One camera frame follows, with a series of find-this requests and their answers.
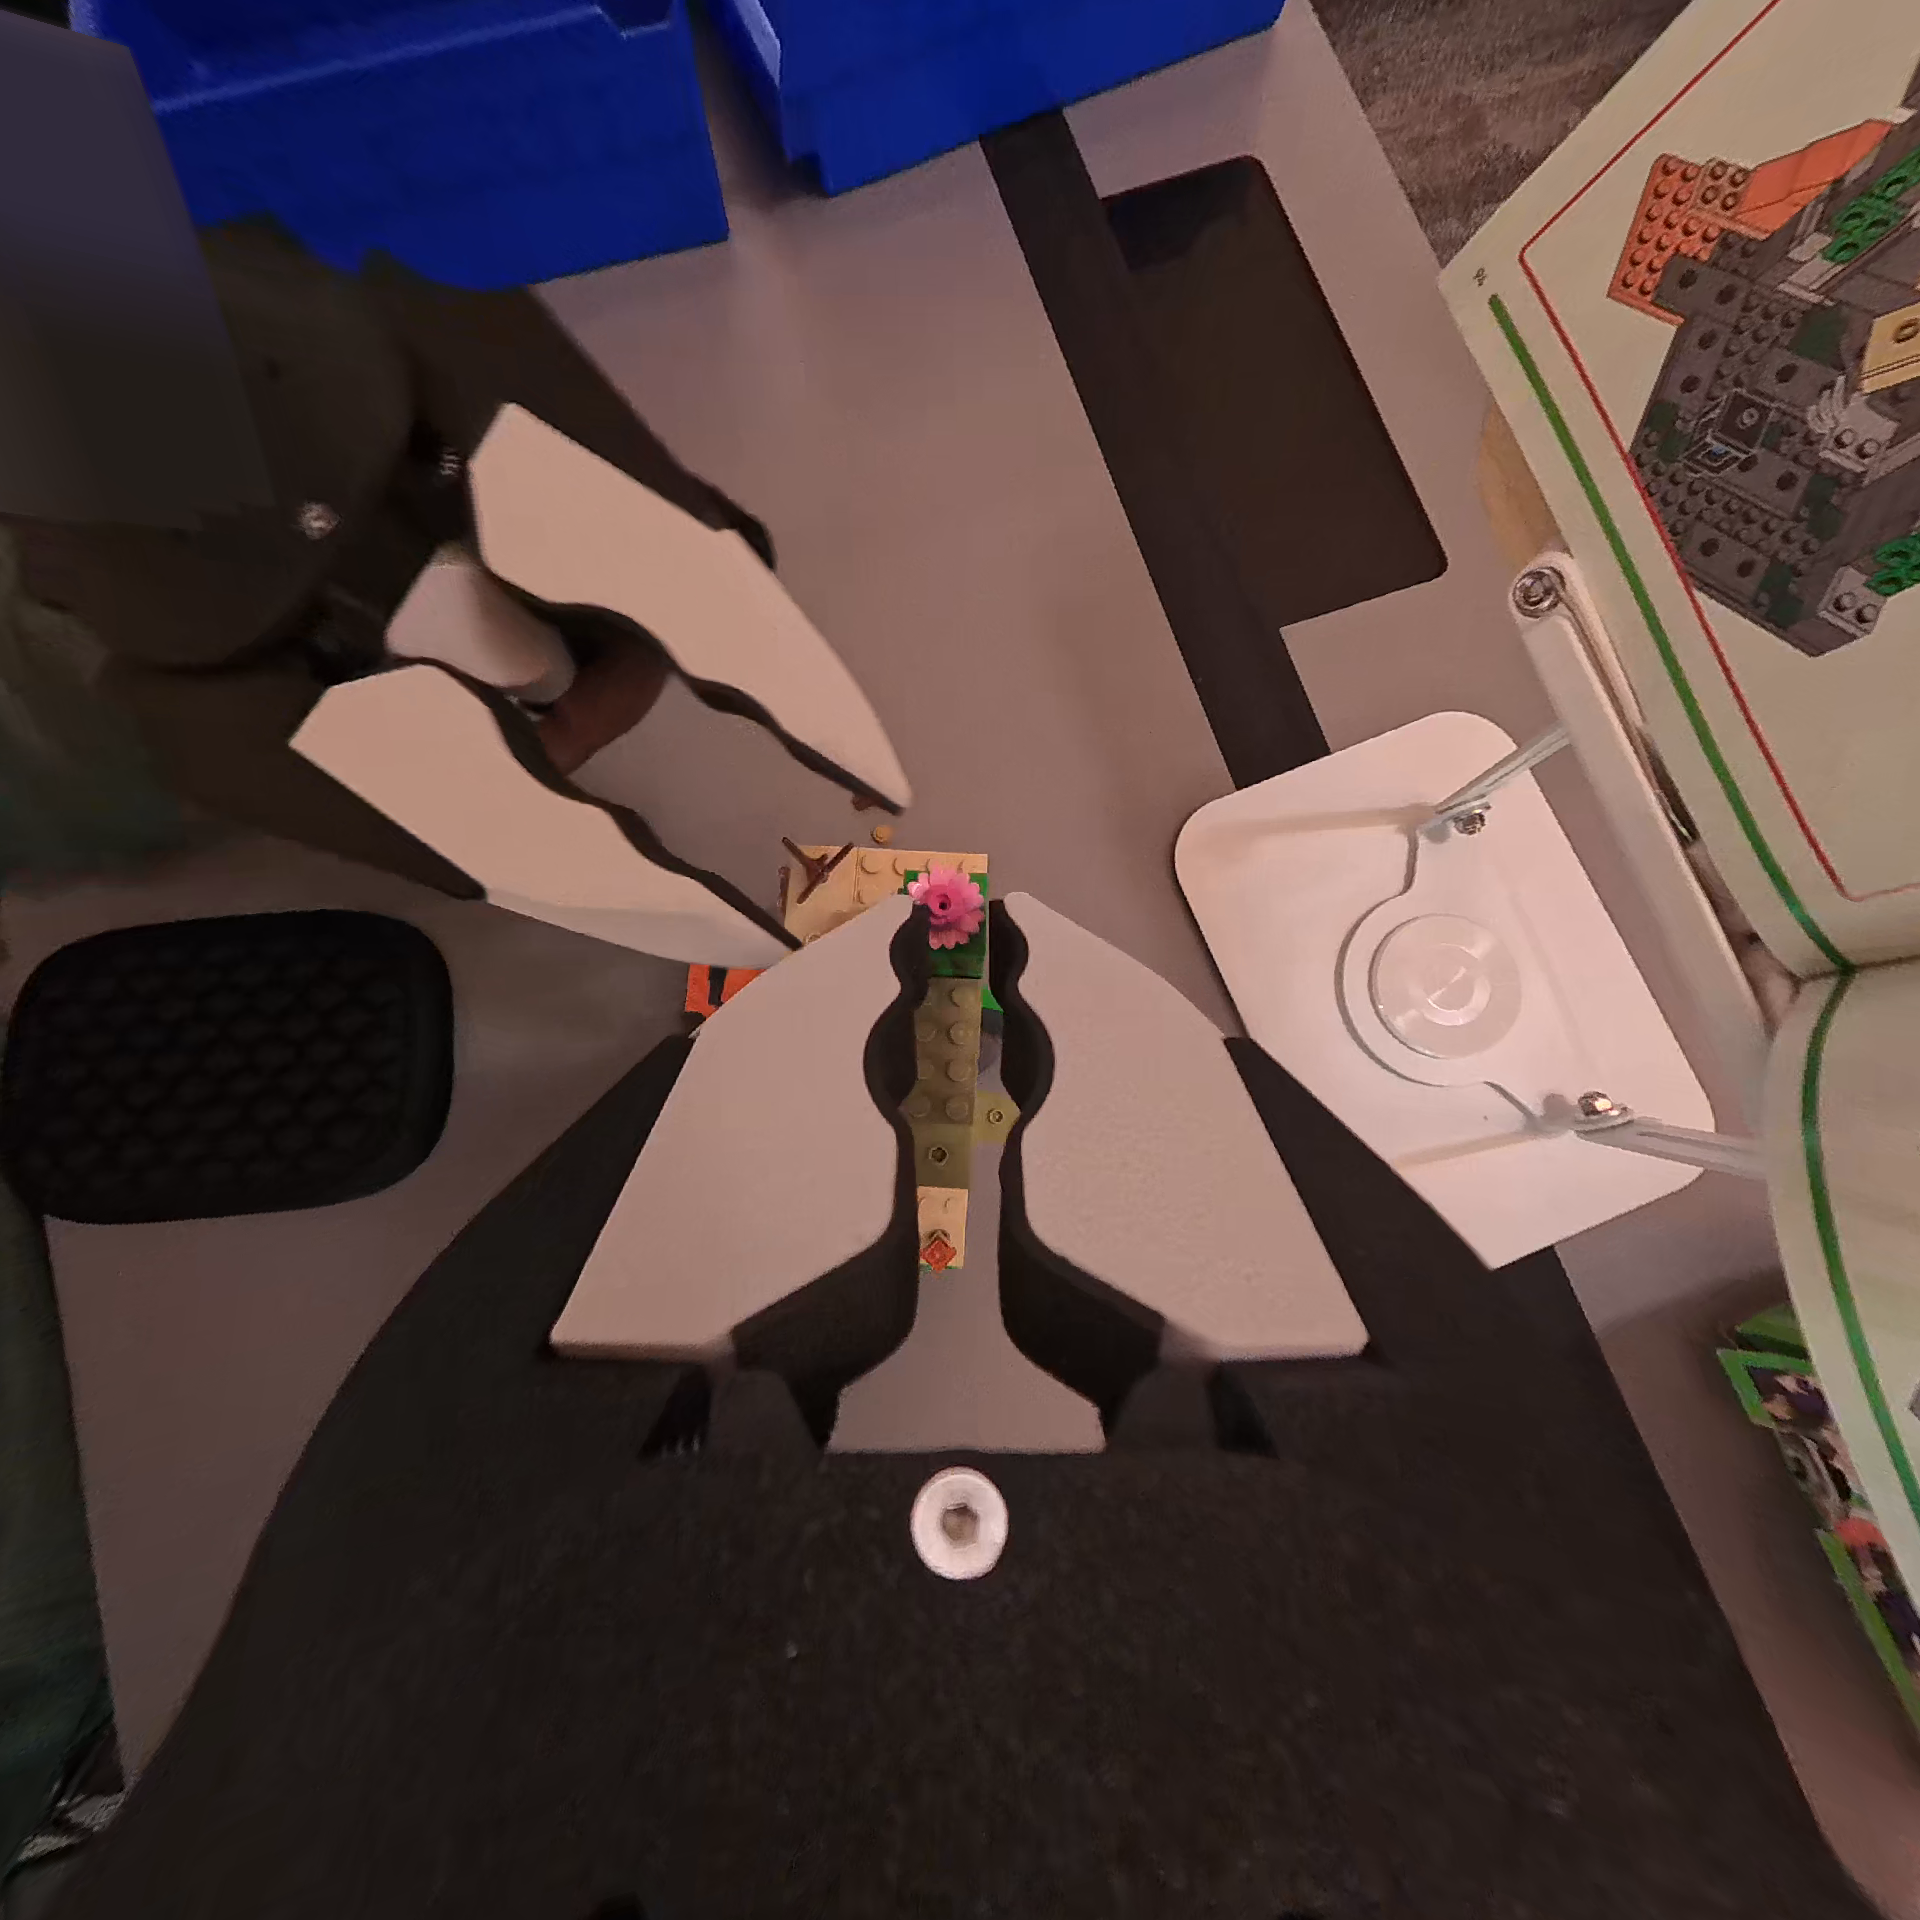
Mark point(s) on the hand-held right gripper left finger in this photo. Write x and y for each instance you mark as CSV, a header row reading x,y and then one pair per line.
x,y
720,1170

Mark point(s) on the open instruction booklet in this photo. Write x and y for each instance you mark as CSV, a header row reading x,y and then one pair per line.
x,y
1695,674

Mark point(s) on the white book stand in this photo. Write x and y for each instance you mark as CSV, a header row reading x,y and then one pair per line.
x,y
1319,900

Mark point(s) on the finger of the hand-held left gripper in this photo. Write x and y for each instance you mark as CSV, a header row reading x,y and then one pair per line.
x,y
481,796
662,585

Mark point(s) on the person's left hand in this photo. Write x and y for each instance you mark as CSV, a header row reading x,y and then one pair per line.
x,y
608,721

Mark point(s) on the green toy set box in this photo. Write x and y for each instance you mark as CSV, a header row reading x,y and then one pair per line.
x,y
1815,1471

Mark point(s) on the black chair armrest pad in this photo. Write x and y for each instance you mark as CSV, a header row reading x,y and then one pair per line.
x,y
224,1065

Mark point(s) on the pink flower brick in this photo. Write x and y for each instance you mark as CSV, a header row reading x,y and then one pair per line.
x,y
947,903

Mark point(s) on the grey desk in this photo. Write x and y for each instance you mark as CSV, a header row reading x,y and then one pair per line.
x,y
902,524

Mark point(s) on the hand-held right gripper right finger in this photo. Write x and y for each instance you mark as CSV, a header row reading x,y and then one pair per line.
x,y
1184,1185

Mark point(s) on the toy brick model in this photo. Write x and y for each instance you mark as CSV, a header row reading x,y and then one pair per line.
x,y
839,886

